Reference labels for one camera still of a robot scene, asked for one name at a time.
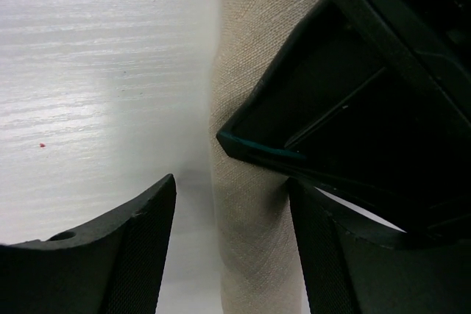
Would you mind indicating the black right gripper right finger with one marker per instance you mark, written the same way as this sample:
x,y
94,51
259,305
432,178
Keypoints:
x,y
352,264

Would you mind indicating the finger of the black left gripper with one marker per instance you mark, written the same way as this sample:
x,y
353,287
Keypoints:
x,y
300,121

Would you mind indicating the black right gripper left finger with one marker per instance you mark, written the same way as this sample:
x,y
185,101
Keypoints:
x,y
111,264

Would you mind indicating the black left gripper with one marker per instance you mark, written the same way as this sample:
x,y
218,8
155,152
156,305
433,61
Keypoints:
x,y
425,45

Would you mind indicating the beige cloth napkin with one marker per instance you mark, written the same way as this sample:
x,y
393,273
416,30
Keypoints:
x,y
261,271

